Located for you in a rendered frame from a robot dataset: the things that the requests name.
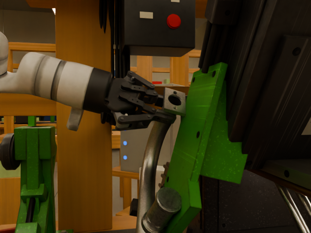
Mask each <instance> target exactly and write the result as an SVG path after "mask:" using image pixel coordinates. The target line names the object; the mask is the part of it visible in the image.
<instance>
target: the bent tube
mask: <svg viewBox="0 0 311 233"><path fill-rule="evenodd" d="M162 110H163V111H165V112H169V113H173V114H176V115H179V116H183V117H184V116H185V115H186V97H185V93H184V92H180V91H177V90H173V89H170V88H166V87H165V88H164V92H163V107H162ZM170 126H171V124H164V123H160V122H157V121H155V123H154V125H153V128H152V130H151V133H150V135H149V139H148V142H147V145H146V149H145V152H144V157H143V162H142V168H141V175H140V185H139V196H138V208H137V224H136V233H146V232H145V231H144V230H143V228H142V225H141V220H142V217H143V215H144V214H145V213H146V212H147V210H148V209H149V208H151V206H152V204H153V203H154V201H155V189H156V169H157V163H158V159H159V154H160V150H161V147H162V144H163V141H164V138H165V136H166V133H167V131H168V129H169V128H170Z"/></svg>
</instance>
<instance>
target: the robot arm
mask: <svg viewBox="0 0 311 233"><path fill-rule="evenodd" d="M8 47H9V45H8V40H7V38H6V36H5V35H4V34H3V33H2V32H0V93H18V94H30V95H34V96H38V97H42V98H46V99H50V100H54V101H57V102H59V103H61V104H64V105H67V106H71V112H70V115H69V118H68V122H67V125H66V126H67V128H68V129H69V130H73V131H77V130H78V127H79V125H80V122H81V118H82V115H83V112H84V110H87V111H90V112H94V113H98V114H100V113H102V112H106V113H108V114H109V115H111V116H112V117H114V118H115V121H116V126H115V129H116V130H117V131H124V130H133V129H145V128H147V127H148V126H149V124H150V123H151V121H157V122H160V123H164V124H173V123H174V122H175V120H176V118H177V115H176V114H173V113H169V112H165V111H163V110H161V109H157V110H156V109H155V108H153V107H151V106H148V105H146V104H153V103H155V106H158V107H163V95H160V94H158V93H157V92H156V91H155V89H154V88H155V85H154V84H152V83H150V82H149V81H147V80H146V79H144V78H143V77H141V76H139V75H138V74H136V73H134V72H133V71H128V73H127V76H126V77H124V78H114V77H112V73H111V72H108V71H105V70H102V69H98V68H95V67H91V66H87V65H84V64H80V63H77V62H71V61H64V60H61V59H57V58H54V57H51V56H47V55H43V54H40V53H35V52H30V53H27V54H26V55H25V56H24V57H23V58H22V60H21V62H20V65H19V67H18V70H17V72H16V73H11V72H8V71H7V63H8ZM143 85H144V86H146V87H147V88H148V89H145V87H143ZM144 96H147V97H144ZM136 107H138V109H137V111H135V110H136ZM142 111H145V112H147V113H144V112H142Z"/></svg>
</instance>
